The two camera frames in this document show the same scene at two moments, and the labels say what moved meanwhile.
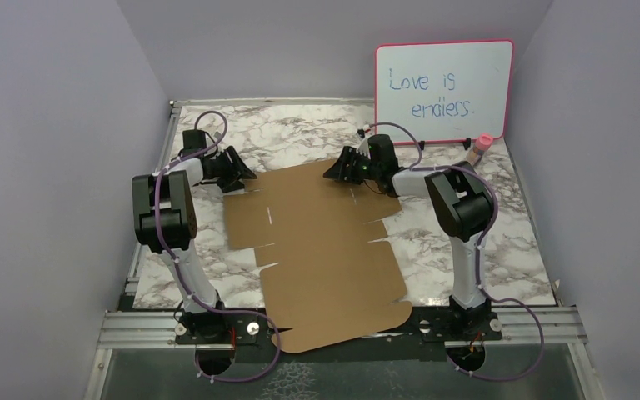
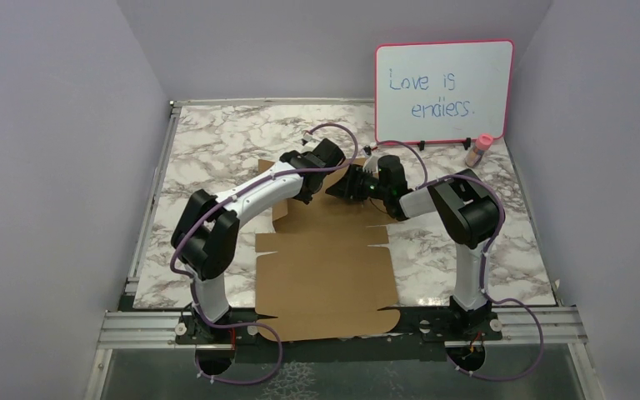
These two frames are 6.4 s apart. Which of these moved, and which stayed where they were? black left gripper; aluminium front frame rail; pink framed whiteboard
Moved: black left gripper
Stayed: pink framed whiteboard; aluminium front frame rail
